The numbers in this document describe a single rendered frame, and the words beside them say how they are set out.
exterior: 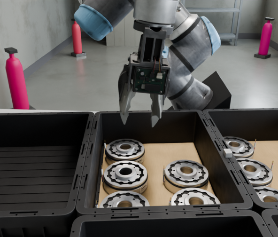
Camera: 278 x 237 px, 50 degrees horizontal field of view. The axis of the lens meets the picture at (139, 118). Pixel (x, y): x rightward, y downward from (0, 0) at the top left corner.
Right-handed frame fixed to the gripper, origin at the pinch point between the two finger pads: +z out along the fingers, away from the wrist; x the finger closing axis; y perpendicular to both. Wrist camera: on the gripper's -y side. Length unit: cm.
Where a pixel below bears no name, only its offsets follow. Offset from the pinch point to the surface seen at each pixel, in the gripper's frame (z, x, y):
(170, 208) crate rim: 6.3, 5.3, 19.6
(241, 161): 10.7, 27.1, -3.7
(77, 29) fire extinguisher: 68, -74, -447
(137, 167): 13.7, 1.6, -1.6
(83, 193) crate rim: 8.2, -9.4, 15.2
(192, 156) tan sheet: 15.0, 17.1, -10.5
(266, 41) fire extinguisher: 45, 232, -424
